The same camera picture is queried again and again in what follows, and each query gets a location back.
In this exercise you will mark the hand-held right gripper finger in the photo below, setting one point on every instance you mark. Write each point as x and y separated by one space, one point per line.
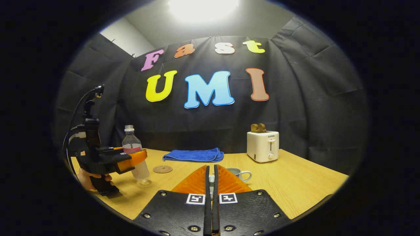
215 213
207 213

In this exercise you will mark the white toaster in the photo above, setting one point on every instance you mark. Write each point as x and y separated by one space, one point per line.
262 147

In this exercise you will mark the clear water bottle pink label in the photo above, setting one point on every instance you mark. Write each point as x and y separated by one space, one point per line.
132 142

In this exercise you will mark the blue folded towel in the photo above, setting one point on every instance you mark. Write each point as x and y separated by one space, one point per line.
193 154

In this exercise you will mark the ceiling light panel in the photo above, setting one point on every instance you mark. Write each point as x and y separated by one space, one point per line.
203 8

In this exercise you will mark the round brown coaster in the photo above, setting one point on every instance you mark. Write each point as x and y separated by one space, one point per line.
162 169

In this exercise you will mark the white blue-patterned teacup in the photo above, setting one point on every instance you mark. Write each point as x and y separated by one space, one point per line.
238 173

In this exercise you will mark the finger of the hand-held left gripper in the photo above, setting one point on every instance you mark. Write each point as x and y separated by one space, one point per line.
121 158
108 149

